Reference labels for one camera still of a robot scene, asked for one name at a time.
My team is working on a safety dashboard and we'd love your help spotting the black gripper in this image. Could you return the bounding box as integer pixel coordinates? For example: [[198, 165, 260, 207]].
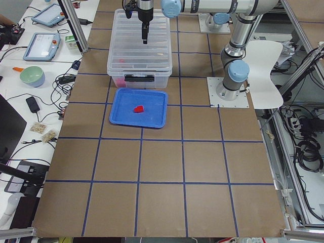
[[123, 0, 154, 44]]

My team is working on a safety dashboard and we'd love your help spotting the clear plastic box lid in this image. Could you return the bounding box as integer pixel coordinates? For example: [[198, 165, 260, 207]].
[[106, 8, 173, 72]]

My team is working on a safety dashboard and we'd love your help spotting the red block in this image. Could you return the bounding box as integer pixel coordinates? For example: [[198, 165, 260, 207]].
[[114, 78, 127, 88], [133, 105, 145, 113]]

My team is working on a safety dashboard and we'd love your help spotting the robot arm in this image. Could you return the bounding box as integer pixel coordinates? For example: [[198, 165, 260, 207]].
[[160, 0, 277, 101]]

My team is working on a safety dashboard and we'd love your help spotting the clear plastic storage box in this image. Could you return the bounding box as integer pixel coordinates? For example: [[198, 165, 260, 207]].
[[106, 9, 173, 90]]

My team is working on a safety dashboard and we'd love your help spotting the blue plastic tray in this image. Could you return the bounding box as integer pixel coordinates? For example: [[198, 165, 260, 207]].
[[109, 88, 168, 129]]

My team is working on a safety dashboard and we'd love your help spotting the black power adapter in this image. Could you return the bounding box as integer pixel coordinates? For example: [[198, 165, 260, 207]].
[[78, 18, 93, 25]]

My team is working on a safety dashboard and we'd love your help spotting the green white carton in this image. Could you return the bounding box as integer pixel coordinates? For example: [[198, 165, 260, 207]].
[[64, 35, 78, 50]]

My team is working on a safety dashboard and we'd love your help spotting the teach pendant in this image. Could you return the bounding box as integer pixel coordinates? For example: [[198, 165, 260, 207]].
[[23, 33, 61, 61], [31, 4, 65, 27]]

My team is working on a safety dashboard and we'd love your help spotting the green bowl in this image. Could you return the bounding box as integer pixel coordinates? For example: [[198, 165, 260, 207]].
[[20, 66, 45, 88]]

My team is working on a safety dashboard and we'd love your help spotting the white chair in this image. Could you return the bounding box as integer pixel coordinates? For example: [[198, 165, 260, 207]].
[[244, 40, 284, 109]]

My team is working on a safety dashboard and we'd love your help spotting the toy carrot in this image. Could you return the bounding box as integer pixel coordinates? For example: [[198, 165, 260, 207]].
[[13, 67, 24, 72]]

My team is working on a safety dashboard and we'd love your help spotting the black phone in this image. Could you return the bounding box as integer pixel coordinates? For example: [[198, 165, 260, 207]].
[[26, 96, 40, 113]]

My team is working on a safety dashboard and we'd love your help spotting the snack bag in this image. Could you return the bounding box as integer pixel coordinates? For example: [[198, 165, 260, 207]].
[[30, 122, 47, 134], [42, 130, 58, 143]]

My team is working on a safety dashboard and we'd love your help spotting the black box latch handle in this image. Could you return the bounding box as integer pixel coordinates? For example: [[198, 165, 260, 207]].
[[124, 74, 155, 83]]

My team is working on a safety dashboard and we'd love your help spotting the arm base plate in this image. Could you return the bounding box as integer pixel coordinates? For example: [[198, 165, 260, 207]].
[[207, 77, 249, 108], [198, 13, 230, 34]]

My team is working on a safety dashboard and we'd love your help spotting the aluminium frame post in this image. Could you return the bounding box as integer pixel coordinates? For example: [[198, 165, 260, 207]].
[[58, 0, 89, 53]]

